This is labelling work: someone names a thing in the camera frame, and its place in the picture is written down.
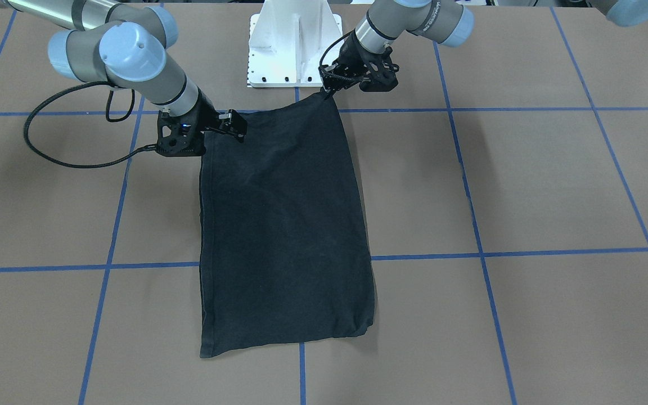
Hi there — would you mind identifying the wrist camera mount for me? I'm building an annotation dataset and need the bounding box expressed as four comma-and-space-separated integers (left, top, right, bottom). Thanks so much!
155, 109, 206, 158
358, 46, 399, 92

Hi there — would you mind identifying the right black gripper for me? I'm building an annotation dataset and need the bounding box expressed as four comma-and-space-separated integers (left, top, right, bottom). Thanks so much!
187, 90, 248, 142

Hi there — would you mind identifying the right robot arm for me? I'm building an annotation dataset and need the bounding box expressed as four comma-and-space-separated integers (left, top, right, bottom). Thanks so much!
0, 1, 247, 148

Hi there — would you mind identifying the braided camera cable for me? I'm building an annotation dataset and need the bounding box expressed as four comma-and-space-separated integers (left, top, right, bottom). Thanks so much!
23, 80, 159, 169
318, 31, 358, 91

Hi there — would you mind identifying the black graphic t-shirt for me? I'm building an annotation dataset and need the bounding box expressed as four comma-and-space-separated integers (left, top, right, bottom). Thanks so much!
200, 91, 376, 359

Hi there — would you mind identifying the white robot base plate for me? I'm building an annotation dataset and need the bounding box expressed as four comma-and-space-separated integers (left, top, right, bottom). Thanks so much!
247, 1, 344, 89

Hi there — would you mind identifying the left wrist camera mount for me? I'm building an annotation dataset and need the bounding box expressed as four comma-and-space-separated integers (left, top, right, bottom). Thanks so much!
358, 46, 399, 92

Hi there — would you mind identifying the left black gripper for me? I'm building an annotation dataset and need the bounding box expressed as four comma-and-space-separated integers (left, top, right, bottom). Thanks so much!
318, 31, 371, 99

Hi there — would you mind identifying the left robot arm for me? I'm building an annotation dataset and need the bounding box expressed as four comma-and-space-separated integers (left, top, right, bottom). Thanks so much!
322, 1, 648, 111

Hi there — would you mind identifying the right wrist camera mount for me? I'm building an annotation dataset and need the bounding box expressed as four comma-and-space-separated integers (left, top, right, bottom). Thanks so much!
155, 109, 206, 158

